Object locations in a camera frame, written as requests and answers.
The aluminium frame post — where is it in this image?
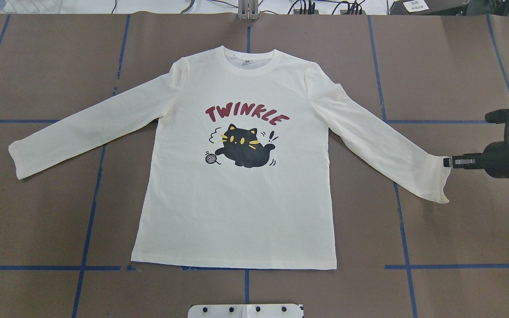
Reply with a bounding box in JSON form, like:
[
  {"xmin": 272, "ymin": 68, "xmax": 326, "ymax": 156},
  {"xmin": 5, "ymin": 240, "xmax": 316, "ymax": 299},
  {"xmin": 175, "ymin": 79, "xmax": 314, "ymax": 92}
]
[{"xmin": 238, "ymin": 0, "xmax": 260, "ymax": 20}]

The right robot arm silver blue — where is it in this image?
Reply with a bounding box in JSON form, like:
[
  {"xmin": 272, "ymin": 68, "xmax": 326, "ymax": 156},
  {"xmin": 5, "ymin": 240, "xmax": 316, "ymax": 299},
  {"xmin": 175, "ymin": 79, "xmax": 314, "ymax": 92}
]
[{"xmin": 443, "ymin": 141, "xmax": 509, "ymax": 179}]

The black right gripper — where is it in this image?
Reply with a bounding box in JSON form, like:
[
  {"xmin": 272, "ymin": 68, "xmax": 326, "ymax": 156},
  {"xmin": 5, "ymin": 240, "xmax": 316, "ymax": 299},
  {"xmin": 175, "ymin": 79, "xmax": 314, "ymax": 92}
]
[{"xmin": 443, "ymin": 141, "xmax": 509, "ymax": 178}]

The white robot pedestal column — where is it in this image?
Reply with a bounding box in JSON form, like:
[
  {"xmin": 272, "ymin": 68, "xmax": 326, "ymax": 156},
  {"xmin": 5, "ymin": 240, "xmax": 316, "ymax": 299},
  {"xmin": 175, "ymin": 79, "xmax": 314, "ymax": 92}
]
[{"xmin": 187, "ymin": 303, "xmax": 304, "ymax": 318}]

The white long-sleeve cat shirt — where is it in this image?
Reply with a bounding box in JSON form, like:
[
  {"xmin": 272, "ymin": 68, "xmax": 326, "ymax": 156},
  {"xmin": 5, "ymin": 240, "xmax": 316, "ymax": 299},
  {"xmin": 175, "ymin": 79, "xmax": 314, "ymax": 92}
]
[{"xmin": 8, "ymin": 46, "xmax": 451, "ymax": 270}]

